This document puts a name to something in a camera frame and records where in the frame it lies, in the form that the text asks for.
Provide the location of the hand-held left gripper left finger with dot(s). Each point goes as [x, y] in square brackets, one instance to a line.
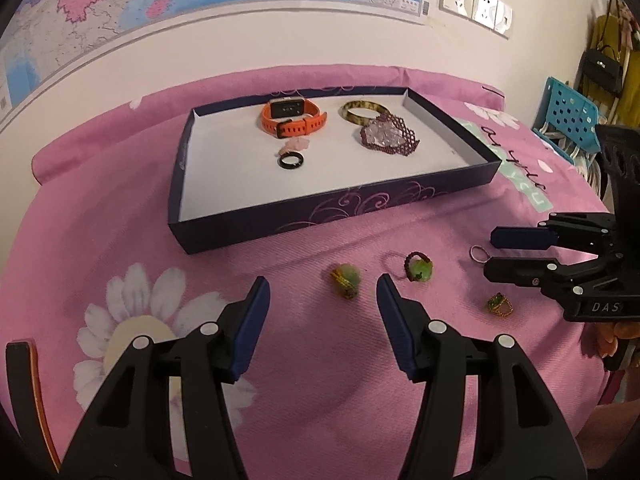
[250, 330]

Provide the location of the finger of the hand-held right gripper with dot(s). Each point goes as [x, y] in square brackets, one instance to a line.
[515, 270]
[520, 238]

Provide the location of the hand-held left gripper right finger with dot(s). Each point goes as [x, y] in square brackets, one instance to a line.
[395, 330]

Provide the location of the navy floral box tray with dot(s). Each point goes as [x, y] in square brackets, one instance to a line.
[240, 185]

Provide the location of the tortoiseshell bangle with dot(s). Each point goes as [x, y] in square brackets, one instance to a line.
[345, 115]

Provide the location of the person's right forearm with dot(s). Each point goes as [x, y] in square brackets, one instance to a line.
[602, 430]

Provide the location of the person's right hand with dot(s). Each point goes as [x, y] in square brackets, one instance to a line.
[625, 330]

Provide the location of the white slatted object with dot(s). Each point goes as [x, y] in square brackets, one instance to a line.
[587, 172]

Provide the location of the pink daisy print blanket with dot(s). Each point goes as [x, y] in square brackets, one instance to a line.
[300, 410]

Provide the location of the blue perforated plastic stool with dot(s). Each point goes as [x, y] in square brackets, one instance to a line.
[570, 110]

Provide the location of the black handbag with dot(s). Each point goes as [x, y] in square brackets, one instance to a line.
[602, 67]

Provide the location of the yellow hanging garment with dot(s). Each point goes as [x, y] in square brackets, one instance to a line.
[607, 30]

